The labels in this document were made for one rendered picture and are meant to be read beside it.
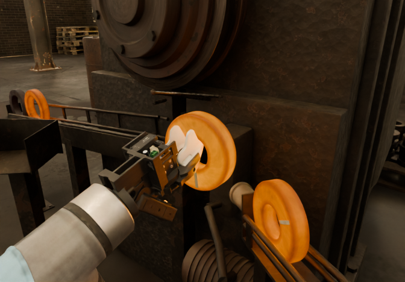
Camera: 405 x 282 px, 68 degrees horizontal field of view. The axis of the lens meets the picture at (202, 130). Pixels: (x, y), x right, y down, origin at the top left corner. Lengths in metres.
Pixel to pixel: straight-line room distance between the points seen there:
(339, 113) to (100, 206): 0.53
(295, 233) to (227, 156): 0.17
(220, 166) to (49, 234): 0.29
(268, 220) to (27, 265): 0.43
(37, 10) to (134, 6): 7.12
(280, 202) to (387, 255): 1.29
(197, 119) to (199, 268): 0.39
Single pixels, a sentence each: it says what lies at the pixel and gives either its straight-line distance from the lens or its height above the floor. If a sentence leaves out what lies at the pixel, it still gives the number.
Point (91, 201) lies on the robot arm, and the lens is 0.43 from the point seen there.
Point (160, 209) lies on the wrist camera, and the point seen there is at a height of 0.77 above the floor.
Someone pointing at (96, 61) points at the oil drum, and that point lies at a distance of 3.73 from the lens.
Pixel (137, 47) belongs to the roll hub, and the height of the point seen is 1.00.
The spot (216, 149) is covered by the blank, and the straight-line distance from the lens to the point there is 0.54.
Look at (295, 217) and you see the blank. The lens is 0.55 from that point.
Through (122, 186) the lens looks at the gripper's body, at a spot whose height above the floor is 0.85.
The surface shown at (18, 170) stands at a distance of 1.15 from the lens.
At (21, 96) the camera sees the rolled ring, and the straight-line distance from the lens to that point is 1.79.
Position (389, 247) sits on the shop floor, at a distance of 1.86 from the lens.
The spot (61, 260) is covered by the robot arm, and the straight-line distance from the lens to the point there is 0.41.
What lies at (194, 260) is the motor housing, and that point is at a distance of 0.79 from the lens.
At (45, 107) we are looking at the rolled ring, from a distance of 1.62.
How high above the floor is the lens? 1.06
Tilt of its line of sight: 20 degrees down
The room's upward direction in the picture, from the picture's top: straight up
